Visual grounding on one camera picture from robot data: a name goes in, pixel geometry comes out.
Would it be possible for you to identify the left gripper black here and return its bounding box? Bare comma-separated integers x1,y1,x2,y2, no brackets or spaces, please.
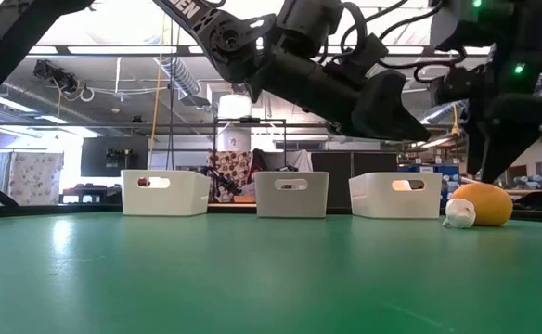
247,47,433,143

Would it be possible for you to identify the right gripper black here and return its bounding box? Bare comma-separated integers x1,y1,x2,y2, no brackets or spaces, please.
464,91,542,185

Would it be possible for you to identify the round orange fruit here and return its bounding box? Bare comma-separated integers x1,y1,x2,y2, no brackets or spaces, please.
450,183,514,227

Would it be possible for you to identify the white garlic bulb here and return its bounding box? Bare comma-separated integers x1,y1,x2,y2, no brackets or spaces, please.
441,198,477,230

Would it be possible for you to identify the black curtain partition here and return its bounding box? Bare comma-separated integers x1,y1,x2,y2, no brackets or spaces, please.
311,151,398,210

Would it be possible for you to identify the white sheet curtain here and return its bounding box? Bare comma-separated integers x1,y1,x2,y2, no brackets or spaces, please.
289,148,314,173

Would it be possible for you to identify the white hanging cylinder lamp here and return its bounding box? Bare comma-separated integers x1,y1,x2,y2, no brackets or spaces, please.
217,94,252,120

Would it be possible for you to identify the white sign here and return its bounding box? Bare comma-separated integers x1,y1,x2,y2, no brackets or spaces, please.
216,127,252,152

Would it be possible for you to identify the circle patterned curtain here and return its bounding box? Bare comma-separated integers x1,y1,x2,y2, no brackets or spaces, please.
208,150,253,203

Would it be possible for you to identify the floral curtain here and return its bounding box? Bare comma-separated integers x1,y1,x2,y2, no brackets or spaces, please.
8,151,65,207

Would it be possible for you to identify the large silver air duct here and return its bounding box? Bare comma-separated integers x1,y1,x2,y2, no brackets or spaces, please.
421,99,470,124

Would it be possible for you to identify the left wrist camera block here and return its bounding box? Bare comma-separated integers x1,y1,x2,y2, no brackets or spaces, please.
324,32,389,89

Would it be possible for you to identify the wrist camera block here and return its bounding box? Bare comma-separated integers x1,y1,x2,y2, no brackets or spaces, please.
431,67,485,107
324,32,389,89

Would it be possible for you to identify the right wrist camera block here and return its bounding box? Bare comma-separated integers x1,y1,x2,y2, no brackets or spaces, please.
431,67,485,107

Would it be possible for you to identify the white plastic handled basket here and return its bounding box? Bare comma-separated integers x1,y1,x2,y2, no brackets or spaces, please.
348,172,443,220
254,171,330,219
121,169,212,217

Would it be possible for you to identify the silver spiral duct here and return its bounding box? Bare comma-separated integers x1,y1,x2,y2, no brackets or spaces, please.
159,56,202,96

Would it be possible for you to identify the black wall board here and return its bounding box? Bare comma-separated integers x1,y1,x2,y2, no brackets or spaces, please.
80,135,149,178

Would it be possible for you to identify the black ceiling camera cluster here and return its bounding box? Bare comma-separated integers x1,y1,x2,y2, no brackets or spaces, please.
32,58,80,95

